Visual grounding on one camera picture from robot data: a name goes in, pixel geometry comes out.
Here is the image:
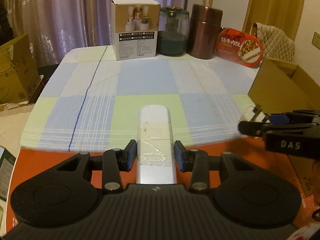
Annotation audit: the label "red printed board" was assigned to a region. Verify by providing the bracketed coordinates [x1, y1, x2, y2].
[10, 135, 320, 240]

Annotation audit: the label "brown metal canister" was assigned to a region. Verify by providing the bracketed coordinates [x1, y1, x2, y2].
[187, 3, 223, 60]

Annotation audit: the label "beige printed bedsheet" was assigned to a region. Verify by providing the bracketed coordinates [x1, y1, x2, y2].
[0, 102, 38, 156]

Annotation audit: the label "beige wall switch plate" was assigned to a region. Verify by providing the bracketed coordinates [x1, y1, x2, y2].
[311, 31, 320, 53]

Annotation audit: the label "flattened cardboard boxes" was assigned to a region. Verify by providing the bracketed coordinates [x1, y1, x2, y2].
[0, 34, 42, 105]

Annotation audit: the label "white power adapter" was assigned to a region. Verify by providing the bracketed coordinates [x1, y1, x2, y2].
[136, 105, 178, 184]

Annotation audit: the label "cardboard box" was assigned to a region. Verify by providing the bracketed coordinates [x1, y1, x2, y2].
[248, 57, 320, 199]

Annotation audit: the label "white plug adapter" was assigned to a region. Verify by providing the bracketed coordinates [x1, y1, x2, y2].
[240, 104, 269, 127]

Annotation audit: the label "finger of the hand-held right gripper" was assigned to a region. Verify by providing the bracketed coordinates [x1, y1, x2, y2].
[239, 121, 320, 138]
[265, 109, 320, 126]

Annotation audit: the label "green glass jar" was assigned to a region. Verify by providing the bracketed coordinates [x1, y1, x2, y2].
[157, 6, 191, 56]

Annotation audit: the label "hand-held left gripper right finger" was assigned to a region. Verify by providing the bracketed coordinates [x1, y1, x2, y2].
[174, 140, 253, 193]

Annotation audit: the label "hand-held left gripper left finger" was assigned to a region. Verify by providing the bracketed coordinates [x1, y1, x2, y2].
[56, 139, 137, 193]

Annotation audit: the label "purple curtain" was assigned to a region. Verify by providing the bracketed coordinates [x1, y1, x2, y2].
[0, 0, 191, 68]

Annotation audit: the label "beige quilted cover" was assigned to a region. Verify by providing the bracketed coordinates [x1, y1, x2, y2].
[250, 22, 297, 63]

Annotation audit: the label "checkered cloth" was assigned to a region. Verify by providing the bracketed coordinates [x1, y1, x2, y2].
[20, 45, 262, 153]

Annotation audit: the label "white product box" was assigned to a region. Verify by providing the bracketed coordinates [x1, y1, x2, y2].
[111, 0, 161, 61]

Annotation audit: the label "red instant food bowl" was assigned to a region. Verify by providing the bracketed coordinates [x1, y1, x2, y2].
[216, 27, 264, 68]

